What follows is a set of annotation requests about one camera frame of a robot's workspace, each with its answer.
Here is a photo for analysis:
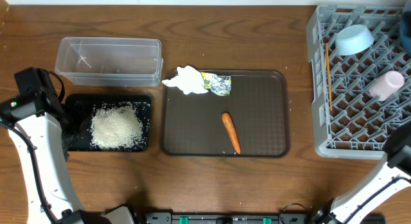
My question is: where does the light blue small bowl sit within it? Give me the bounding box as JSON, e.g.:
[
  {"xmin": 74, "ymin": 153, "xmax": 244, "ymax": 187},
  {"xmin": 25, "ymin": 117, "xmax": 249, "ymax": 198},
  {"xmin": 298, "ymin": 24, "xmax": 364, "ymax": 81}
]
[{"xmin": 335, "ymin": 24, "xmax": 374, "ymax": 56}]

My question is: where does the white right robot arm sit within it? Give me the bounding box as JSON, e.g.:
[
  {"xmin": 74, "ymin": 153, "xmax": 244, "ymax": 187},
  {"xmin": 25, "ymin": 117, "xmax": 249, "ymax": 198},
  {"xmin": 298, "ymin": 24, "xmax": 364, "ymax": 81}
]
[{"xmin": 309, "ymin": 123, "xmax": 410, "ymax": 224}]

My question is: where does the silver foil snack wrapper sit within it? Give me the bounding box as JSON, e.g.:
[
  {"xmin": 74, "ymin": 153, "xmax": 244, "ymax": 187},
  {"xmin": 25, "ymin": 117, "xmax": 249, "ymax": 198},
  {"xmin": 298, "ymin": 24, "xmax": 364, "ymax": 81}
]
[{"xmin": 200, "ymin": 71, "xmax": 232, "ymax": 96}]

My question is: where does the white paper napkin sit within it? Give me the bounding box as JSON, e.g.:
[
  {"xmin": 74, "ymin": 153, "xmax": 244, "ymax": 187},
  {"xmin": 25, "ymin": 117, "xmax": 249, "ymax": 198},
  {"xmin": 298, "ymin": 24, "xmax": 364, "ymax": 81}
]
[{"xmin": 162, "ymin": 65, "xmax": 208, "ymax": 95}]

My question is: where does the clear plastic bin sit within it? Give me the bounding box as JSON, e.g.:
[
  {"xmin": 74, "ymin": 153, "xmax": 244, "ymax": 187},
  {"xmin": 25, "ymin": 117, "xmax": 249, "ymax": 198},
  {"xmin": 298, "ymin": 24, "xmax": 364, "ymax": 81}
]
[{"xmin": 55, "ymin": 37, "xmax": 163, "ymax": 87}]

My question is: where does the grey dishwasher rack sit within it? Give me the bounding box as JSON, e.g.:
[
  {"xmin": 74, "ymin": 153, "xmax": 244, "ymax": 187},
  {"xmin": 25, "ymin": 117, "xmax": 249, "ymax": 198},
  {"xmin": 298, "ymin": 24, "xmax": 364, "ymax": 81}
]
[{"xmin": 306, "ymin": 4, "xmax": 410, "ymax": 160}]

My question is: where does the orange carrot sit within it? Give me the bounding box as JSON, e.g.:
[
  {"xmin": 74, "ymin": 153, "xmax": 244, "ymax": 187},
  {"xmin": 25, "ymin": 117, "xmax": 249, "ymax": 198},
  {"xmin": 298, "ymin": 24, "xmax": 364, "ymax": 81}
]
[{"xmin": 222, "ymin": 112, "xmax": 241, "ymax": 154}]

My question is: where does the brown serving tray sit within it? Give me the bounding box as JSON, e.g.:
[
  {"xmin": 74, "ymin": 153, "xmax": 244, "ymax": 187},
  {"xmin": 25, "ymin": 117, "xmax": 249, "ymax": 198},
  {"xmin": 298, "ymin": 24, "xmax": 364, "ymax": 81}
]
[{"xmin": 160, "ymin": 70, "xmax": 290, "ymax": 158}]

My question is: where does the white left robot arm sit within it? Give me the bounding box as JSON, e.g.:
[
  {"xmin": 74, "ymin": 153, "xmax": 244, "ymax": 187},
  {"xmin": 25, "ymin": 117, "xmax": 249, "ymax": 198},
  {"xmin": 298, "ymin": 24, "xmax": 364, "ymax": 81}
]
[{"xmin": 1, "ymin": 67, "xmax": 137, "ymax": 223}]

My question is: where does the pink plastic cup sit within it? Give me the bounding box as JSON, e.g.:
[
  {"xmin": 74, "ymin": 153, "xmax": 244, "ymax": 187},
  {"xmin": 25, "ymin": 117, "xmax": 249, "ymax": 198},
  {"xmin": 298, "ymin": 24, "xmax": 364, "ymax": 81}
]
[{"xmin": 369, "ymin": 71, "xmax": 405, "ymax": 101}]

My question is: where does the pile of white rice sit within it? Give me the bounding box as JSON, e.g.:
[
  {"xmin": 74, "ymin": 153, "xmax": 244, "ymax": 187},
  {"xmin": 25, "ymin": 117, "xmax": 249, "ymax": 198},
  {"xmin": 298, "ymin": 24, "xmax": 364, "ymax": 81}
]
[{"xmin": 72, "ymin": 101, "xmax": 152, "ymax": 151}]

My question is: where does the dark blue plate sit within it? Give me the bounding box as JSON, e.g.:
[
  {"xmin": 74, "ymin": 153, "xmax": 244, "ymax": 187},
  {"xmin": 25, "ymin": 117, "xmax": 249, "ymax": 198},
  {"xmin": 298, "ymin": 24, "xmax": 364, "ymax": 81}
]
[{"xmin": 399, "ymin": 0, "xmax": 411, "ymax": 55}]

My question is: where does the wooden chopstick with pattern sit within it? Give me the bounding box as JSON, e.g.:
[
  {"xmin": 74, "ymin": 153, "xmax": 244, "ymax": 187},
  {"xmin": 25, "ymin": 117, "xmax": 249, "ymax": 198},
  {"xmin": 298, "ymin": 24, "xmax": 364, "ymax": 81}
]
[{"xmin": 325, "ymin": 43, "xmax": 333, "ymax": 111}]

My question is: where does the black rectangular tray bin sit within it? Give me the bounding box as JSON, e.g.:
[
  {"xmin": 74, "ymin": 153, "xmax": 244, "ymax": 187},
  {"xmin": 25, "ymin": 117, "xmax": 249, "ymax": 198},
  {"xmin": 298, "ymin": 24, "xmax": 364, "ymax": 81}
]
[{"xmin": 66, "ymin": 94, "xmax": 152, "ymax": 152}]

